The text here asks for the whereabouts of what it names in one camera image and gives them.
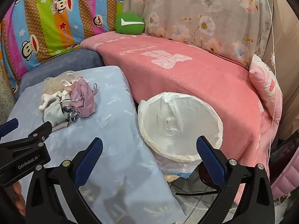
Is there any pink blanket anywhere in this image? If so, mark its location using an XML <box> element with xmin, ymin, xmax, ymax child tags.
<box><xmin>80</xmin><ymin>34</ymin><xmax>279</xmax><ymax>203</ymax></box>

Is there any pink printed pillow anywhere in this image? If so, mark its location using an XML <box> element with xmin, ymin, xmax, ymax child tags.
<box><xmin>249</xmin><ymin>54</ymin><xmax>283</xmax><ymax>125</ymax></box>

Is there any striped monkey print sheet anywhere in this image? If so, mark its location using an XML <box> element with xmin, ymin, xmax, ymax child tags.
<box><xmin>0</xmin><ymin>0</ymin><xmax>124</xmax><ymax>94</ymax></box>

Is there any grey floral sheet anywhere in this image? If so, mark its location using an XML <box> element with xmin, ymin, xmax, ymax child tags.
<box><xmin>121</xmin><ymin>0</ymin><xmax>275</xmax><ymax>68</ymax></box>

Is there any dark blue cushion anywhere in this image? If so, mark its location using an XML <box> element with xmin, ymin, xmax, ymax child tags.
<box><xmin>14</xmin><ymin>49</ymin><xmax>105</xmax><ymax>101</ymax></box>

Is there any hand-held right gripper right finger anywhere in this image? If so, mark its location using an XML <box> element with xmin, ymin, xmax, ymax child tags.
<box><xmin>196</xmin><ymin>135</ymin><xmax>275</xmax><ymax>224</ymax></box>

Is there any light blue covered table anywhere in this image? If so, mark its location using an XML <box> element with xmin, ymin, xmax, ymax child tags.
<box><xmin>7</xmin><ymin>65</ymin><xmax>187</xmax><ymax>224</ymax></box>

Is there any white plastic lined waste bin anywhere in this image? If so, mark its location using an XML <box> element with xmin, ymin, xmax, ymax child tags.
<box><xmin>137</xmin><ymin>92</ymin><xmax>224</xmax><ymax>179</ymax></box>

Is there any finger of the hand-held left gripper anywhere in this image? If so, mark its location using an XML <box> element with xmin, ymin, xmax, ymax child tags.
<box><xmin>0</xmin><ymin>121</ymin><xmax>53</xmax><ymax>156</ymax></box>
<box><xmin>0</xmin><ymin>118</ymin><xmax>19</xmax><ymax>139</ymax></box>

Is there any thin white cord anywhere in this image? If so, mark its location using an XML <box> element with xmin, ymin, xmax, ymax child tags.
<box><xmin>262</xmin><ymin>0</ymin><xmax>277</xmax><ymax>168</ymax></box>

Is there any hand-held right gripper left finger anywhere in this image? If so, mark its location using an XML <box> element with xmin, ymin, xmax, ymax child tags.
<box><xmin>24</xmin><ymin>137</ymin><xmax>104</xmax><ymax>224</ymax></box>

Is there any pink quilted jacket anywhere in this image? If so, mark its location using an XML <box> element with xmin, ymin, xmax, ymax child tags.
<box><xmin>270</xmin><ymin>149</ymin><xmax>299</xmax><ymax>199</ymax></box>

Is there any green round cushion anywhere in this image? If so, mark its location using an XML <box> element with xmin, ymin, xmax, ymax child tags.
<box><xmin>114</xmin><ymin>12</ymin><xmax>146</xmax><ymax>35</ymax></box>

